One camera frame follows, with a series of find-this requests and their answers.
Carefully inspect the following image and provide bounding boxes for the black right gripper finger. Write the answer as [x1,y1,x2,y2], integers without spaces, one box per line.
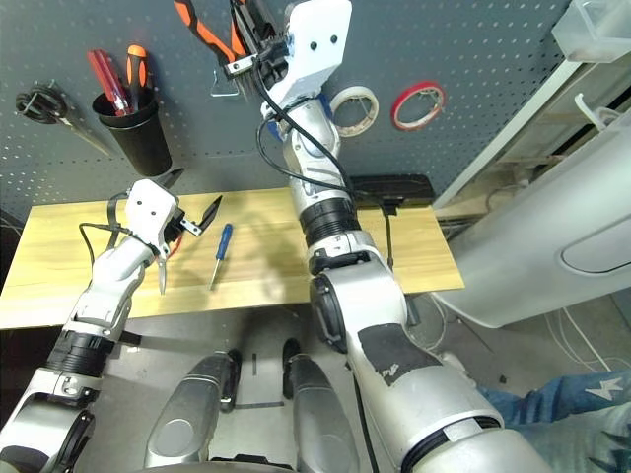
[225,0,261,76]
[248,0,278,40]

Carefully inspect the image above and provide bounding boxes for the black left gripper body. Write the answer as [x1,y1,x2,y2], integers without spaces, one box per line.
[163,209,187,247]

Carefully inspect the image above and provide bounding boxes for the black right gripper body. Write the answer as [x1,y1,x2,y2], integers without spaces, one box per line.
[253,34,292,95]

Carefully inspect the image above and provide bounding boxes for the blue handled screwdriver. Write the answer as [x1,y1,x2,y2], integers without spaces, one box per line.
[207,223,234,292]

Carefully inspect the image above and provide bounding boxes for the orange black needle-nose pliers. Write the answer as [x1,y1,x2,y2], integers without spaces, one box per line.
[173,0,247,64]

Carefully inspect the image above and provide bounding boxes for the red handled scissors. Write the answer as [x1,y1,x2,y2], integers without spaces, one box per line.
[158,231,183,297]

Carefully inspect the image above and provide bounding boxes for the dark grey pegboard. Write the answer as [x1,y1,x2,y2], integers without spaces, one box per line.
[0,0,578,208]

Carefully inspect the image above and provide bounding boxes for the black tool cup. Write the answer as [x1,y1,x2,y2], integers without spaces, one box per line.
[92,91,173,178]

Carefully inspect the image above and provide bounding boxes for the white tape roll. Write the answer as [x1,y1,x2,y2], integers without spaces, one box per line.
[328,86,381,138]

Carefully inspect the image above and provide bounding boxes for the metal double peg hook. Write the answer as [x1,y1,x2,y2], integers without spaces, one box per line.
[416,88,445,117]
[347,98,376,127]

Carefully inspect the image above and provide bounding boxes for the red tape roll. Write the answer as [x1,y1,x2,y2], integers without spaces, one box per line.
[390,81,448,133]

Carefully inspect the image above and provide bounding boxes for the black plastic case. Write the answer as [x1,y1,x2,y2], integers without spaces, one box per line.
[350,173,436,217]

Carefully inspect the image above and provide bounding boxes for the silver robot left leg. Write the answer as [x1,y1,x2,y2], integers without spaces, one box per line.
[143,349,243,469]

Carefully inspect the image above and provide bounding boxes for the silver robot leg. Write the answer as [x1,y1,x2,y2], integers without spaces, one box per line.
[281,338,361,473]
[143,349,243,469]

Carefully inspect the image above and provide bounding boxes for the silver robot right leg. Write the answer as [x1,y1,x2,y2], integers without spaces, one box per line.
[281,338,361,473]

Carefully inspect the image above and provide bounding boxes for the white plastic hook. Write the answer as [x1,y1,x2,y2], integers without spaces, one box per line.
[574,92,625,130]

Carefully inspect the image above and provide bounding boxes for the translucent plastic bin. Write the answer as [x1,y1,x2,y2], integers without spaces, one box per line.
[550,0,631,64]

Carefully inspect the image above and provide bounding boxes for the white rounded cabinet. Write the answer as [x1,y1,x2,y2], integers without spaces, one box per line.
[446,115,631,329]

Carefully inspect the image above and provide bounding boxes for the blue jeans leg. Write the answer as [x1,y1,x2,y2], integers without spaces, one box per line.
[475,369,631,473]

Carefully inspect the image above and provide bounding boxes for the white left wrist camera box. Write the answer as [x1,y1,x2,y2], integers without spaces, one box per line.
[117,179,179,257]

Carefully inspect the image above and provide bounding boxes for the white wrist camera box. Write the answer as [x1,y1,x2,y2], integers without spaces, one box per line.
[117,179,179,257]
[273,0,352,107]

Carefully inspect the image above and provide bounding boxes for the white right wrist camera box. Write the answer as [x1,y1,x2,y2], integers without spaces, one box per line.
[273,0,352,107]

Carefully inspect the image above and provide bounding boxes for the wire pliers holder hook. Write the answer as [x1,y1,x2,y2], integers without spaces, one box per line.
[210,68,247,99]

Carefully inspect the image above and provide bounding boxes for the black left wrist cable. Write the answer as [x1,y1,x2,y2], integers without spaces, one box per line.
[78,194,149,277]

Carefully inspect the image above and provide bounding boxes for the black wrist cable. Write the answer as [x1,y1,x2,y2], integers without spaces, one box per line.
[255,96,395,277]
[78,194,149,277]

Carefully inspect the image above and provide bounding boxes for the orange black handled screwdriver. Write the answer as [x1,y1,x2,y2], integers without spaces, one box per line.
[125,43,149,112]

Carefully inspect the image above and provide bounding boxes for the red handled screwdriver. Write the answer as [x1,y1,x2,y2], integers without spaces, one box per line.
[87,48,134,117]

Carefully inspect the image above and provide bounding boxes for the black handled scissors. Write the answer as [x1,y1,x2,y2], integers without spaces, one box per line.
[14,81,112,158]

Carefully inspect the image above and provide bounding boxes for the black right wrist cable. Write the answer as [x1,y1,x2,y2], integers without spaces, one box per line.
[255,96,395,277]

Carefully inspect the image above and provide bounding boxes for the white metal rack frame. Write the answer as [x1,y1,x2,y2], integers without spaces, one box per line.
[433,61,631,208]

